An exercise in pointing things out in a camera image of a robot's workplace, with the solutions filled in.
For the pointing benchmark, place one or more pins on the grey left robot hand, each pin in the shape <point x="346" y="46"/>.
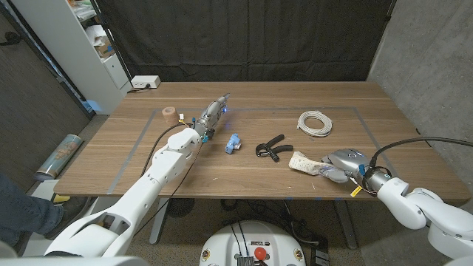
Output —
<point x="210" y="116"/>

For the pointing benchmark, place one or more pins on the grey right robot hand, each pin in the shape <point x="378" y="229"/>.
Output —
<point x="347" y="160"/>

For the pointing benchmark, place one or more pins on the white patterned pen bag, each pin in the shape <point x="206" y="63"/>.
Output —
<point x="303" y="162"/>

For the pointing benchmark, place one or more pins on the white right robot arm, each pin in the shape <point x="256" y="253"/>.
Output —
<point x="436" y="214"/>

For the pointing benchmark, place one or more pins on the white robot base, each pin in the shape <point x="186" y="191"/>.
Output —
<point x="225" y="247"/>

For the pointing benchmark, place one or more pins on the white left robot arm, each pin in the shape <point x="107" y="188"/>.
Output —
<point x="151" y="188"/>

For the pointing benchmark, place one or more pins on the black grip trainer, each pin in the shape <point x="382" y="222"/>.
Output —
<point x="282" y="148"/>

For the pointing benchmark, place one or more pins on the blue plastic fitting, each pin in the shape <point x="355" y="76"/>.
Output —
<point x="231" y="143"/>

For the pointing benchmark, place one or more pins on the tan bandage tape roll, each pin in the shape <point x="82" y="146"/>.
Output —
<point x="170" y="115"/>

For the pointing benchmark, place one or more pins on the grey table leg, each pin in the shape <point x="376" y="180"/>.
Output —
<point x="159" y="221"/>
<point x="346" y="225"/>

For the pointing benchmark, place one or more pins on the white power strip box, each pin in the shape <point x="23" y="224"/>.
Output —
<point x="145" y="81"/>

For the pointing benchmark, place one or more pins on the black fabric curtain backdrop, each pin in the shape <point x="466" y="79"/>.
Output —
<point x="244" y="40"/>

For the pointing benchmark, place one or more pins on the black round ribbed disc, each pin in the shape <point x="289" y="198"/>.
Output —
<point x="180" y="207"/>

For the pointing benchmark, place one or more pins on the black power brick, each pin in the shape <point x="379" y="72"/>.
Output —
<point x="320" y="255"/>

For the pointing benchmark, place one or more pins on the brown cardboard box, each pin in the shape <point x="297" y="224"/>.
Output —
<point x="104" y="48"/>

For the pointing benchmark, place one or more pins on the red emergency stop button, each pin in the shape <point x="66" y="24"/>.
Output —
<point x="260" y="253"/>

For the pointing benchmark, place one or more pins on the white papers pile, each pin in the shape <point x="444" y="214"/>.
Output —
<point x="95" y="34"/>

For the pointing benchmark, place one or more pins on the white shelf cabinet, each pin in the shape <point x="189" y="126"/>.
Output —
<point x="74" y="51"/>

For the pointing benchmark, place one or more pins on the printed cylinder tube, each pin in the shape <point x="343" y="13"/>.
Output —
<point x="59" y="157"/>

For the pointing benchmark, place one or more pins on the black shoe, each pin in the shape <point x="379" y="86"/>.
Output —
<point x="72" y="210"/>

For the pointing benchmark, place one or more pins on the person's leg in jeans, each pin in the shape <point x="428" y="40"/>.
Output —
<point x="22" y="214"/>

